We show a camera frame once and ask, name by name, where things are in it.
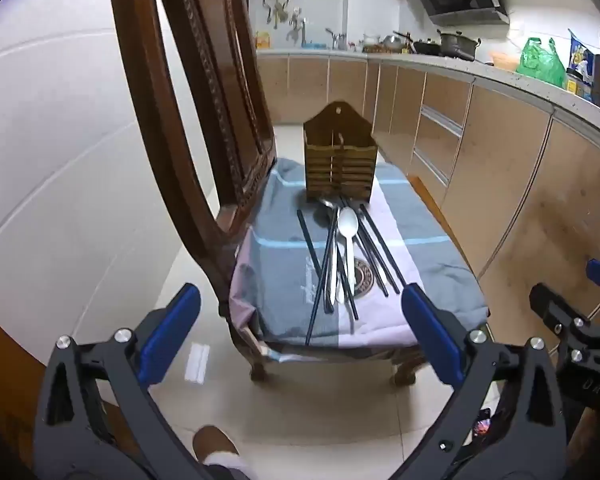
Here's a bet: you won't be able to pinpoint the wok with handle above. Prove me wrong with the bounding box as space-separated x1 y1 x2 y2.
393 30 442 57

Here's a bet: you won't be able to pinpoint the green plastic bag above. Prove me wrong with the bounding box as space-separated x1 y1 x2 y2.
516 36 568 89

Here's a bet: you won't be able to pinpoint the blue snack bag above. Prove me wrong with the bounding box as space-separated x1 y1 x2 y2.
568 34 600 92

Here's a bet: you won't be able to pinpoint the carved wooden chair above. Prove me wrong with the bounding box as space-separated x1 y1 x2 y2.
104 0 492 387

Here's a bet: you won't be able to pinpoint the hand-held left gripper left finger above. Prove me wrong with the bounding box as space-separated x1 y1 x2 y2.
32 282 216 480

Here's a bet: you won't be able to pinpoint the grey and pink cloth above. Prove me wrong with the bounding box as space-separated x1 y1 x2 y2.
228 157 491 361

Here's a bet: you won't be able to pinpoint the large cooking pot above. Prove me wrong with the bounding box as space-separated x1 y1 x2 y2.
436 30 482 62

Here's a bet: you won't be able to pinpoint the kitchen base cabinets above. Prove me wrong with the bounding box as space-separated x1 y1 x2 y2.
256 47 600 391

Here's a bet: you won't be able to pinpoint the wooden utensil holder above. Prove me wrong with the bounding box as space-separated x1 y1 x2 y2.
302 101 379 202

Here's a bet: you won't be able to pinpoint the white plastic spoon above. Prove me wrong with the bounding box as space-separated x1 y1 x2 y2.
338 207 359 288

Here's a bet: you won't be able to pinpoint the pile of dark chopsticks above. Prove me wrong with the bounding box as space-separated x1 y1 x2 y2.
297 200 408 347

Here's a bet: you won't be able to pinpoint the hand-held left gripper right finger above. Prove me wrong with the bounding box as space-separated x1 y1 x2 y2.
401 282 568 480

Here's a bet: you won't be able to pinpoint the brown slipper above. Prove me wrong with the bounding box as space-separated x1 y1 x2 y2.
192 425 242 472

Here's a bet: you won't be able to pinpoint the white plastic utensil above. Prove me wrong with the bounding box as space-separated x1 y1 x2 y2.
327 220 344 307

